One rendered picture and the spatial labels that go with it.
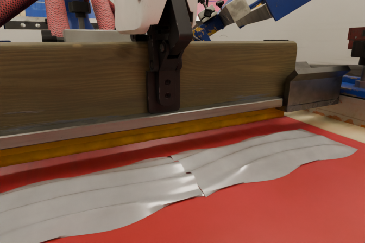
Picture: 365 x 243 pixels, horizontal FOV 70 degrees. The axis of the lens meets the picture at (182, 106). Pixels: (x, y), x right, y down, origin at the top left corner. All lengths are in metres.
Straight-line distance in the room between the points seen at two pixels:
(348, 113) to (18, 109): 0.37
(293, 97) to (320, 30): 2.27
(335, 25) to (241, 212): 2.39
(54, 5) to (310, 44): 2.23
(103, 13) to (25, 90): 0.58
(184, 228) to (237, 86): 0.17
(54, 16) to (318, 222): 0.70
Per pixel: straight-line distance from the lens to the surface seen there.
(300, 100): 0.35
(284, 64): 0.34
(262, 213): 0.19
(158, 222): 0.17
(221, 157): 0.24
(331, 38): 2.53
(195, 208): 0.18
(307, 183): 0.23
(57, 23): 0.73
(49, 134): 0.22
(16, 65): 0.23
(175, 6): 0.20
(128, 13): 0.23
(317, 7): 2.64
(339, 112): 0.41
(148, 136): 0.27
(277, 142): 0.28
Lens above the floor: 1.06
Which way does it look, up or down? 15 degrees down
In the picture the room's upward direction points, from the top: straight up
